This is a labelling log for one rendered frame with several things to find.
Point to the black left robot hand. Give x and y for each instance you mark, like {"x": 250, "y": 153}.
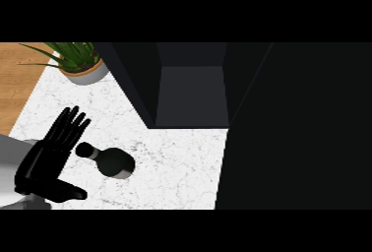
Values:
{"x": 45, "y": 160}

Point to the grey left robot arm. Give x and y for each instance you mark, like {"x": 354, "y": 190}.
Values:
{"x": 11, "y": 170}

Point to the dark wine bottle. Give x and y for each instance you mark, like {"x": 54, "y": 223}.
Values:
{"x": 113, "y": 161}

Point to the dark grey open cabinet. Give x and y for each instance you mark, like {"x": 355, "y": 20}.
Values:
{"x": 188, "y": 88}

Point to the green potted plant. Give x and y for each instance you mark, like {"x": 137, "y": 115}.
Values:
{"x": 79, "y": 64}

